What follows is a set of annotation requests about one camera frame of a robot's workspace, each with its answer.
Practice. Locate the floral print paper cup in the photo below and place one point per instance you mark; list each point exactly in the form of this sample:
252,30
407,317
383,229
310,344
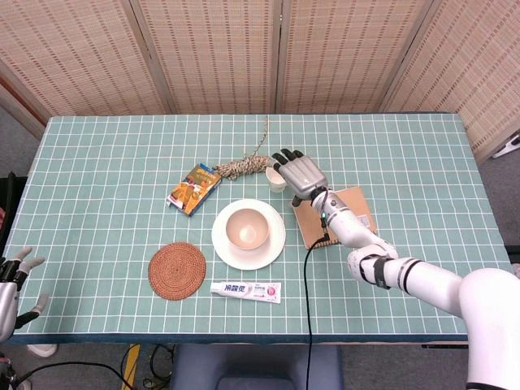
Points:
275,181

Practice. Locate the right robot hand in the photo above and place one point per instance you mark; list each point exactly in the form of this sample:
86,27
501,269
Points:
302,174

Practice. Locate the green checked tablecloth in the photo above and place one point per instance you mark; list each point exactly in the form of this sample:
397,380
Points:
101,183

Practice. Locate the white toothpaste tube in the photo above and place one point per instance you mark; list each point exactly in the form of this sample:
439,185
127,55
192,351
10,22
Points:
243,290

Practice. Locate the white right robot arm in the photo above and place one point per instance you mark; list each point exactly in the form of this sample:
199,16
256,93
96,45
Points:
426,276

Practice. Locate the bamboo folding screen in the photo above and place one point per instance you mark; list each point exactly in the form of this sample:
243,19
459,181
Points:
219,53

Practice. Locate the blue padded chair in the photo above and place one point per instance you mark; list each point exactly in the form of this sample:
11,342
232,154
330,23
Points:
256,367

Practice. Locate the white paper plate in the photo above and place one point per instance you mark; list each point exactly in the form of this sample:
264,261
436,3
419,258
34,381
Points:
260,260

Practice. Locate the yellow floor object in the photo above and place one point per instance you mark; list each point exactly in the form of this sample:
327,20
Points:
131,363

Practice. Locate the blue yellow cardboard box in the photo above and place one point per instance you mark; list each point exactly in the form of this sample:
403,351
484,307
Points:
195,189

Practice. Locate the brown spiral notebook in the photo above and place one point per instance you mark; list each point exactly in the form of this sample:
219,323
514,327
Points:
313,227

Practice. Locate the woven rattan coaster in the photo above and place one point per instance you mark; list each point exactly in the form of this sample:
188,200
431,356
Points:
177,271

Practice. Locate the white screen foot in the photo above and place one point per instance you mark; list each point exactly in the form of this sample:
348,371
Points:
508,147

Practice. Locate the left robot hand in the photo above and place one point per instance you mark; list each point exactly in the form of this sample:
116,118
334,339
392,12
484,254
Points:
8,292

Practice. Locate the black side chair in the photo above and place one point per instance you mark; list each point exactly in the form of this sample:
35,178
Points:
9,211

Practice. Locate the beige plastic bowl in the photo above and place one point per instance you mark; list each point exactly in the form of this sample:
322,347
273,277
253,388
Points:
248,231

